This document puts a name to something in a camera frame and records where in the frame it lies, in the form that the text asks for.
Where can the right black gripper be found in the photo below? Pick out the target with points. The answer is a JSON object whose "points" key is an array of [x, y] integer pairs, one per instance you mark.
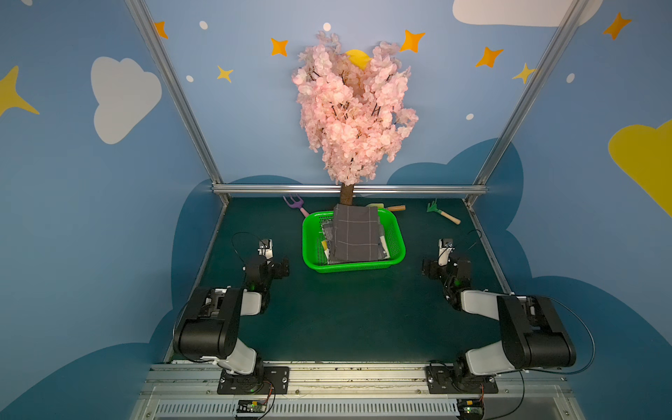
{"points": [[430, 268]]}

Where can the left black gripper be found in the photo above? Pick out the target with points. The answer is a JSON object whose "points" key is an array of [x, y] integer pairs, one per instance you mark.
{"points": [[281, 268]]}

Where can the green plastic basket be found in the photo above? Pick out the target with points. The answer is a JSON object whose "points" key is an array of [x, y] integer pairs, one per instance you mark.
{"points": [[314, 255]]}

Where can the navy striped pillowcase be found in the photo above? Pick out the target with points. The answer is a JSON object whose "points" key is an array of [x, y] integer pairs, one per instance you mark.
{"points": [[383, 244]]}

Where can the light grey checked pillowcase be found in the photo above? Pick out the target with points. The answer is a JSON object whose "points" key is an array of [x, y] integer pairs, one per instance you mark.
{"points": [[327, 227]]}

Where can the dark grey checked pillowcase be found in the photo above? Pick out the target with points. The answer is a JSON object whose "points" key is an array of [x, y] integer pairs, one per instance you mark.
{"points": [[356, 234]]}

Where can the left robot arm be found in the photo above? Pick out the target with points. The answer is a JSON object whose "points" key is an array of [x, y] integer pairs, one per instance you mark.
{"points": [[208, 329]]}

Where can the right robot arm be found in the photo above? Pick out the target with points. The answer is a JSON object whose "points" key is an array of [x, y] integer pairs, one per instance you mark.
{"points": [[532, 335]]}

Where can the green toy rake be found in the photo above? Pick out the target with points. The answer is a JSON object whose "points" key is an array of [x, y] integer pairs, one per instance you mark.
{"points": [[433, 208]]}

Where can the purple toy garden fork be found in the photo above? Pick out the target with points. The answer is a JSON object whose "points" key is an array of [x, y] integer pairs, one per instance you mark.
{"points": [[296, 202]]}

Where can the left circuit board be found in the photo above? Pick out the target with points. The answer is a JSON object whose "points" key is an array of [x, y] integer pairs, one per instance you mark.
{"points": [[251, 408]]}

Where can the circuit board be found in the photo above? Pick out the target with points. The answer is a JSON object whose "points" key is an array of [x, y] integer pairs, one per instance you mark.
{"points": [[469, 409], [251, 408]]}

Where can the right circuit board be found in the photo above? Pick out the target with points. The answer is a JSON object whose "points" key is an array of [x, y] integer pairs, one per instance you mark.
{"points": [[469, 409]]}

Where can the pink blossom artificial tree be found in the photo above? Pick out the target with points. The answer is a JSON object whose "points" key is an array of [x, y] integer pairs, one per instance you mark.
{"points": [[353, 115]]}

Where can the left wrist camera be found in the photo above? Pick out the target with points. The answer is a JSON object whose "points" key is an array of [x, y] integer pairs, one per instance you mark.
{"points": [[265, 248]]}

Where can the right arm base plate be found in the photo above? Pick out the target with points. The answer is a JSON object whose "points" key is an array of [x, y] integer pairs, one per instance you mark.
{"points": [[447, 380]]}

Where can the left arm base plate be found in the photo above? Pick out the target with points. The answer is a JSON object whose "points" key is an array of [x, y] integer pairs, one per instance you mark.
{"points": [[261, 381]]}

